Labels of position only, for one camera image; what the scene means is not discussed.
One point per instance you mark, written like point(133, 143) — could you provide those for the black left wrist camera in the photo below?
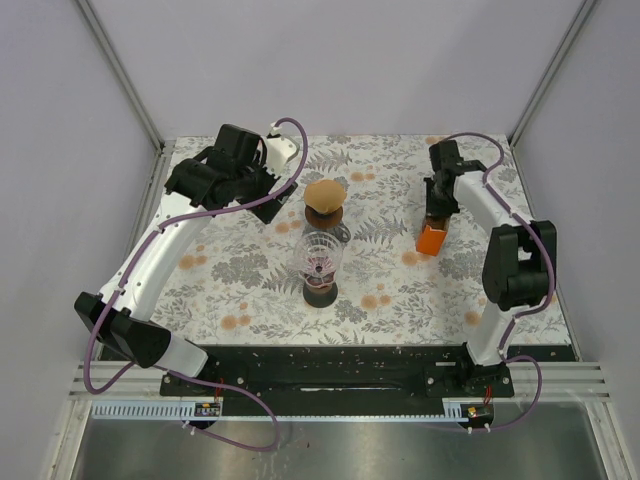
point(235, 144)

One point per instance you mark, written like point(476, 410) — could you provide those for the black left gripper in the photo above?
point(267, 209)

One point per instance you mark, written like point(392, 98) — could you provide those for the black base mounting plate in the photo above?
point(346, 375)

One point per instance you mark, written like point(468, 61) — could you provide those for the brown paper coffee filter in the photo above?
point(325, 196)

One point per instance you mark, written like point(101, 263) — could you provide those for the orange coffee filter box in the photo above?
point(433, 235)

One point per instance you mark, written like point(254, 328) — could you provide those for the white slotted cable duct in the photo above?
point(437, 411)

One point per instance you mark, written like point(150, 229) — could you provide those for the clear glass carafe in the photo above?
point(340, 232)

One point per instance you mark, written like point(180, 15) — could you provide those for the round wooden dripper holder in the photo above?
point(323, 221)

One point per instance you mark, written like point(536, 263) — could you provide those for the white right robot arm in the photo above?
point(518, 274)

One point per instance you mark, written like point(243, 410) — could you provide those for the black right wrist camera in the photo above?
point(445, 155)

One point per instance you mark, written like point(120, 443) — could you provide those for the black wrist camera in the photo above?
point(235, 144)
point(445, 155)

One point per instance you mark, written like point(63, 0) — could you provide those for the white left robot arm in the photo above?
point(119, 315)

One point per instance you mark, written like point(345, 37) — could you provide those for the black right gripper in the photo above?
point(433, 209)

